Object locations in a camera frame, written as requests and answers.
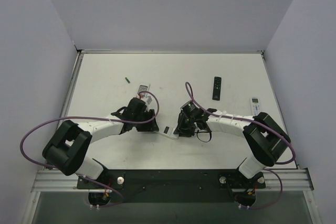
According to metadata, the red and white remote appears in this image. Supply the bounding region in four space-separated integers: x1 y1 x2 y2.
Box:
158 126 179 140

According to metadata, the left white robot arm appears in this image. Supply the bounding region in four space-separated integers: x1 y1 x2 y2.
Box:
43 95 159 188

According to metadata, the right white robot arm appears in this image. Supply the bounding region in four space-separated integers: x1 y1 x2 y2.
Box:
174 100 291 179

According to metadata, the grey and white remote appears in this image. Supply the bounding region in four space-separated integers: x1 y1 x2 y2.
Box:
136 84 150 98

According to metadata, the black slim remote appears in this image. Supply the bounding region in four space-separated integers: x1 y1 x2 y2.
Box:
212 77 222 101

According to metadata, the white air conditioner remote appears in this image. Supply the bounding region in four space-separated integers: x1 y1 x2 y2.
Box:
250 97 261 116

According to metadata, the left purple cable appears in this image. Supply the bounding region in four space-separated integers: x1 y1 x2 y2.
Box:
20 91 161 208

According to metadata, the purple cable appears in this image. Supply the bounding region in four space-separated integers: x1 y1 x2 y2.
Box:
185 81 296 210
20 91 161 208

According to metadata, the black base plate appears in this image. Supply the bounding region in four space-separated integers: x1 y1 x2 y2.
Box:
77 169 266 203

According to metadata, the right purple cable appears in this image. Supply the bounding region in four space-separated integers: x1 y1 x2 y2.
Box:
185 81 296 210

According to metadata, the aluminium rail frame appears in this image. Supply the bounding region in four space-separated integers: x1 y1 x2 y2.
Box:
33 51 312 223

